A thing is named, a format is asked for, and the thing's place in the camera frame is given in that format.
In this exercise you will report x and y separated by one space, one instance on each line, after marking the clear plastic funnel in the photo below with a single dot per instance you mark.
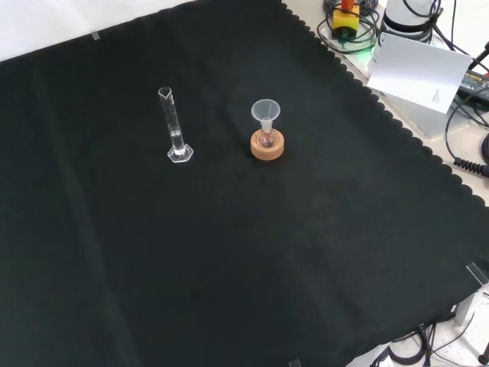
265 108

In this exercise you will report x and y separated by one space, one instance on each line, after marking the pale board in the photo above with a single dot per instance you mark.
416 69

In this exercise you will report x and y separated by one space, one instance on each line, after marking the black round foot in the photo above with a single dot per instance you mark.
486 145

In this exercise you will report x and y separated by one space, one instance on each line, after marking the small round-bottom glass flask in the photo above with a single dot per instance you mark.
266 140

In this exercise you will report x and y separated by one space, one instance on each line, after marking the yellow stop button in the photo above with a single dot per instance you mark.
345 22

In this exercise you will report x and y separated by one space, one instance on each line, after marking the white cylindrical base black band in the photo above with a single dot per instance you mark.
401 17

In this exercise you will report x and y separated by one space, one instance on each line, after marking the black power adapter yellow label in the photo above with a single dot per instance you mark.
475 82

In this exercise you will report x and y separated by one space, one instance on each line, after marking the clear glass graduated cylinder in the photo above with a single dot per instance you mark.
179 154

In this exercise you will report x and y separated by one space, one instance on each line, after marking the black scalloped bench cloth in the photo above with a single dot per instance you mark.
229 237

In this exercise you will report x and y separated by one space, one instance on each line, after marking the black tripod leg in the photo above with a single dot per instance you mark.
479 57

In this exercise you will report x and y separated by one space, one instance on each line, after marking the clear tape strip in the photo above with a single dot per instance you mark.
477 273

